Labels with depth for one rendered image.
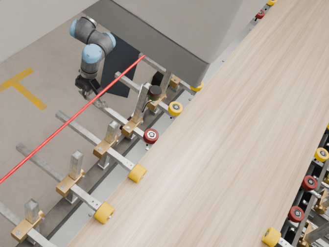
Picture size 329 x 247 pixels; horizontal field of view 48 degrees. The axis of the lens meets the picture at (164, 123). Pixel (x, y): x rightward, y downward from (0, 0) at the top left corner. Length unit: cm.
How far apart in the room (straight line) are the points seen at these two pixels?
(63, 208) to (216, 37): 173
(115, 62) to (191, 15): 270
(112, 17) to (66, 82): 298
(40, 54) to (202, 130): 186
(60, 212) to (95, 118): 129
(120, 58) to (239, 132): 118
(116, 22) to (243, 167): 180
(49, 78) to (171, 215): 189
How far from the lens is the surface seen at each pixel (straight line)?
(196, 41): 24
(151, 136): 193
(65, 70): 333
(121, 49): 282
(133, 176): 174
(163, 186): 182
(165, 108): 213
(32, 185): 275
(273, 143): 222
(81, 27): 196
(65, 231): 197
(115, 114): 202
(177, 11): 24
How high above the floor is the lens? 249
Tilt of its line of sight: 52 degrees down
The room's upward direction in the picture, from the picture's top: 25 degrees clockwise
